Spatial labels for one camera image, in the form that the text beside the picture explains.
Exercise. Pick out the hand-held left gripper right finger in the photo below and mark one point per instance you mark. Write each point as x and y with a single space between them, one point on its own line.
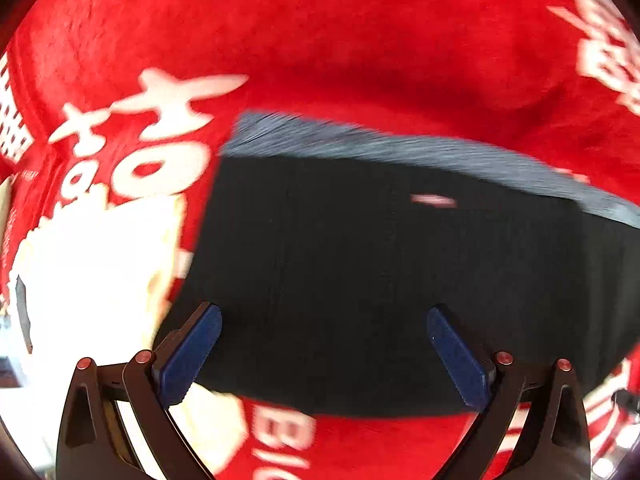
457 352

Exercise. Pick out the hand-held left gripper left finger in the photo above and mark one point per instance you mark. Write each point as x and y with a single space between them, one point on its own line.
192 347

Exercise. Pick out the black pants with patterned waistband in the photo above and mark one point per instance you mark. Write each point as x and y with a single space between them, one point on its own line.
360 270

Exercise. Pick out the red printed blanket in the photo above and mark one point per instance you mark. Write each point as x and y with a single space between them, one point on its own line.
350 35

